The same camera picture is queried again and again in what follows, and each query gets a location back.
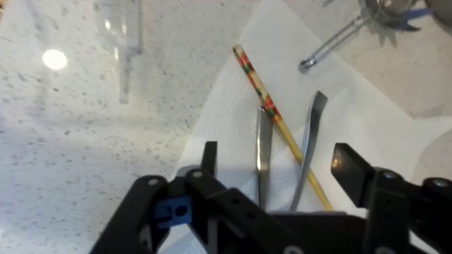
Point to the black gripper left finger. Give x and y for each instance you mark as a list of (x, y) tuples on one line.
[(226, 213)]

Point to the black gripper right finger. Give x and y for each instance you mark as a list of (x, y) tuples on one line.
[(399, 213)]

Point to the steel fork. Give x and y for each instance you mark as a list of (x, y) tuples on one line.
[(262, 156)]

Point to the white cloth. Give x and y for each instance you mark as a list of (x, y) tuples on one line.
[(226, 122)]

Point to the steel table knife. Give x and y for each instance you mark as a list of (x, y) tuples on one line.
[(310, 142)]

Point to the patterned wooden chopstick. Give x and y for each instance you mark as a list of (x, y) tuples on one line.
[(262, 97)]

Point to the clear plastic tool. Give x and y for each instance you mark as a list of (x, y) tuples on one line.
[(120, 29)]

